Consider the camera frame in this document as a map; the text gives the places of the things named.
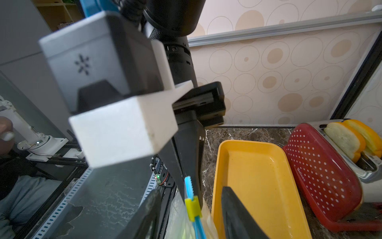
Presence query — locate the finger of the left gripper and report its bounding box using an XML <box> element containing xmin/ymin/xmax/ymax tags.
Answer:
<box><xmin>159</xmin><ymin>140</ymin><xmax>186</xmax><ymax>197</ymax></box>
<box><xmin>175</xmin><ymin>111</ymin><xmax>206</xmax><ymax>206</ymax></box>

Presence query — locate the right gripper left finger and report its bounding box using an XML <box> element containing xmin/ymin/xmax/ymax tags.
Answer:
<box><xmin>116</xmin><ymin>189</ymin><xmax>162</xmax><ymax>239</ymax></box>

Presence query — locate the clear zipper bag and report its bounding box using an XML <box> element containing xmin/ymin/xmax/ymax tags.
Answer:
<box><xmin>165</xmin><ymin>176</ymin><xmax>218</xmax><ymax>239</ymax></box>

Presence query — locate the yellow bread slice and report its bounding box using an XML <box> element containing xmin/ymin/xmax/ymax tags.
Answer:
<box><xmin>344</xmin><ymin>119</ymin><xmax>382</xmax><ymax>158</ymax></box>

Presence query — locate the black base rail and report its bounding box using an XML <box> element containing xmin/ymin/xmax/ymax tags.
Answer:
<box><xmin>18</xmin><ymin>157</ymin><xmax>176</xmax><ymax>239</ymax></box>

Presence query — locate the yellow tray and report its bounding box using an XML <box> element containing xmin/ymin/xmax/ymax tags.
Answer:
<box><xmin>211</xmin><ymin>140</ymin><xmax>311</xmax><ymax>239</ymax></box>

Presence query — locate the person in grey clothing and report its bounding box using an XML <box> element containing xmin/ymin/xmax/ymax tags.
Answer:
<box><xmin>1</xmin><ymin>117</ymin><xmax>61</xmax><ymax>239</ymax></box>

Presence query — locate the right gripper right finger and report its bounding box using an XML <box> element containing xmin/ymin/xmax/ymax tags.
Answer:
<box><xmin>221</xmin><ymin>186</ymin><xmax>269</xmax><ymax>239</ymax></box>

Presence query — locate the white bread slice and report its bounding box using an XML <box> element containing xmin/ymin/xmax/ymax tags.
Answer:
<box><xmin>324</xmin><ymin>122</ymin><xmax>366</xmax><ymax>163</ymax></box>

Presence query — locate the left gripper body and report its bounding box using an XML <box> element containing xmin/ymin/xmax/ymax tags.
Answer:
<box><xmin>173</xmin><ymin>82</ymin><xmax>226</xmax><ymax>128</ymax></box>

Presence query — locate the red silver toaster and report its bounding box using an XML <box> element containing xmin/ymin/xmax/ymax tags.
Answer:
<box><xmin>284</xmin><ymin>119</ymin><xmax>382</xmax><ymax>232</ymax></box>

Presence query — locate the left diagonal aluminium rail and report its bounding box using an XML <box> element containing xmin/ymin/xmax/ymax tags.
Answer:
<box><xmin>188</xmin><ymin>11</ymin><xmax>382</xmax><ymax>47</ymax></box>

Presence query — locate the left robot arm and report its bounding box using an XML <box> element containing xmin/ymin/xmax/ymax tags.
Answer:
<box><xmin>116</xmin><ymin>1</ymin><xmax>226</xmax><ymax>199</ymax></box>

